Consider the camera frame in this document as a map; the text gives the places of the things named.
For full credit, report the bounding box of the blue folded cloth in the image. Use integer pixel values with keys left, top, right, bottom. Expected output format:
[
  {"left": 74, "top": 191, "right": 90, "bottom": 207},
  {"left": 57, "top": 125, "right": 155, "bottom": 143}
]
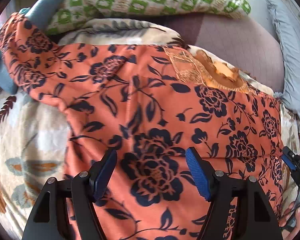
[{"left": 0, "top": 0, "right": 64, "bottom": 94}]

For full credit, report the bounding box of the green white patterned pillow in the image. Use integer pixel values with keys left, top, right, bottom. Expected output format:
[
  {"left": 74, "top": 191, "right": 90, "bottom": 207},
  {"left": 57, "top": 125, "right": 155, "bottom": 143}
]
[{"left": 46, "top": 0, "right": 251, "bottom": 35}]

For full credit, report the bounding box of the right hand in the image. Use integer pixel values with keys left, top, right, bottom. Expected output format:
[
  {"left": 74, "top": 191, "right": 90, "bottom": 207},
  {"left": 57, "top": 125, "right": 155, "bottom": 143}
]
[{"left": 277, "top": 200, "right": 300, "bottom": 240}]

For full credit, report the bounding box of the orange floral print top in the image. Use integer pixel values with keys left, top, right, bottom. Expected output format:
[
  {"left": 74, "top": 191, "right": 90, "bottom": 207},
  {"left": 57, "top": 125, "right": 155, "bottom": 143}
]
[{"left": 0, "top": 12, "right": 287, "bottom": 240}]

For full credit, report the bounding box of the light blue pillow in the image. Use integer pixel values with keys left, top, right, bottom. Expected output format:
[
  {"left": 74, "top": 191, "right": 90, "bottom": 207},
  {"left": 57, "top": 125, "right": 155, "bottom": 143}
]
[{"left": 266, "top": 0, "right": 300, "bottom": 119}]

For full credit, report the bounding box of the cream leaf-pattern fleece blanket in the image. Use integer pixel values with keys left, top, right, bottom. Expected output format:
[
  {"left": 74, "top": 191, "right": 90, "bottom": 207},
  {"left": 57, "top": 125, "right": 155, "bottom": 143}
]
[{"left": 0, "top": 17, "right": 300, "bottom": 238}]

